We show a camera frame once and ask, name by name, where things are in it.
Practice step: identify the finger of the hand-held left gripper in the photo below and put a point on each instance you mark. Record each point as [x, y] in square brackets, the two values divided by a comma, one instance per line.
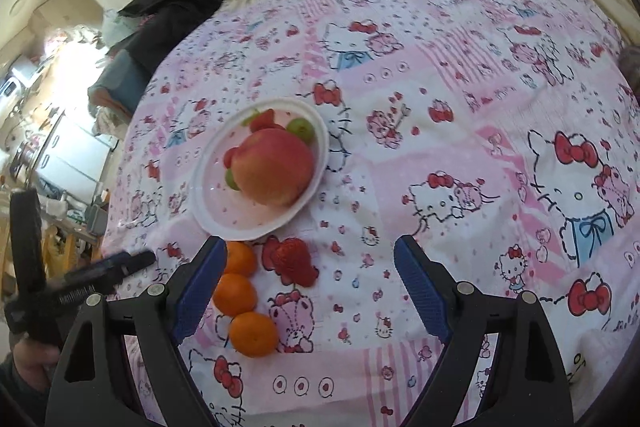
[27, 237]
[125, 264]

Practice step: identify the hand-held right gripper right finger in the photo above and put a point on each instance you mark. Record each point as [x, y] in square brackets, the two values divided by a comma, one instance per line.
[425, 292]

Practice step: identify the large red-yellow apple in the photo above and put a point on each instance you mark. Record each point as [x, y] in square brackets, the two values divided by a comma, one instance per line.
[272, 167]

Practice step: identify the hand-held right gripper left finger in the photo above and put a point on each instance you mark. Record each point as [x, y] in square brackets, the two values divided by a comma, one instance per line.
[200, 292]

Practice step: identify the pink strawberry-print plate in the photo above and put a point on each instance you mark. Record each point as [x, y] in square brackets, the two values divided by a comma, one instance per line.
[240, 219]

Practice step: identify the floral throw blanket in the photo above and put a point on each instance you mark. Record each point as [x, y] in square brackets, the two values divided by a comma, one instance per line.
[110, 122]

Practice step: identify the person's left hand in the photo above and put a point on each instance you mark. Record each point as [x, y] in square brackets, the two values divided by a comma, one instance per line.
[32, 359]

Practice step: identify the dark grey cloth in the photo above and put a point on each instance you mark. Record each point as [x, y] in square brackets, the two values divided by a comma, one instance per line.
[155, 44]

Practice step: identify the pink cartoon cat printed blanket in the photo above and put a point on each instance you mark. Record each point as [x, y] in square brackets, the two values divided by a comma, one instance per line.
[450, 157]

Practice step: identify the red strawberry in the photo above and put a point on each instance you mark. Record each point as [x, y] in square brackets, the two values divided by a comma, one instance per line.
[299, 264]
[262, 121]
[271, 252]

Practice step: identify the small green plum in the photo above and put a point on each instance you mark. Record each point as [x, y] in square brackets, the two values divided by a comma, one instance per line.
[301, 129]
[231, 179]

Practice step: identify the small red plum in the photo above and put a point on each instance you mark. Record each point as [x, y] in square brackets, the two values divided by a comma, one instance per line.
[231, 155]

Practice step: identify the white kitchen cabinets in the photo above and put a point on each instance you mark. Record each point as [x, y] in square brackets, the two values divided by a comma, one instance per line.
[75, 157]

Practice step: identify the round ceiling light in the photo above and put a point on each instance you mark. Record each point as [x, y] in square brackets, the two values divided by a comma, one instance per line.
[17, 4]

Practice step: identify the white plastic bag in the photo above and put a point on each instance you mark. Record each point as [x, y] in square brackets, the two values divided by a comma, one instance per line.
[117, 27]

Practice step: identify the orange tangerine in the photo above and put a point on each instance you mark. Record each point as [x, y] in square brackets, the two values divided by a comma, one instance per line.
[235, 294]
[241, 259]
[252, 334]

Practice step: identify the person's left forearm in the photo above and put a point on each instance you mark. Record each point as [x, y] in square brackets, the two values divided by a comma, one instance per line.
[20, 402]

